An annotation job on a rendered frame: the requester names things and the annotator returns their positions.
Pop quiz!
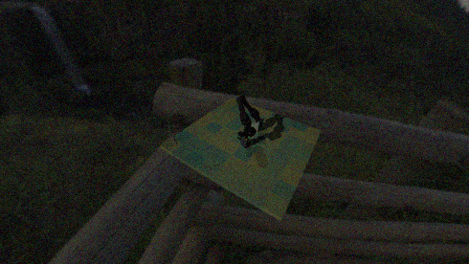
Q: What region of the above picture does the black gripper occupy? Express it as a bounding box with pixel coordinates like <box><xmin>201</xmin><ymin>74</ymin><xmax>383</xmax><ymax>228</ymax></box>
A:
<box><xmin>237</xmin><ymin>127</ymin><xmax>257</xmax><ymax>139</ymax></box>

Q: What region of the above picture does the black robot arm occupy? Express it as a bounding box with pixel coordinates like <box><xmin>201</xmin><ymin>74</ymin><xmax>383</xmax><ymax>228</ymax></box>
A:
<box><xmin>236</xmin><ymin>95</ymin><xmax>261</xmax><ymax>137</ymax></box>

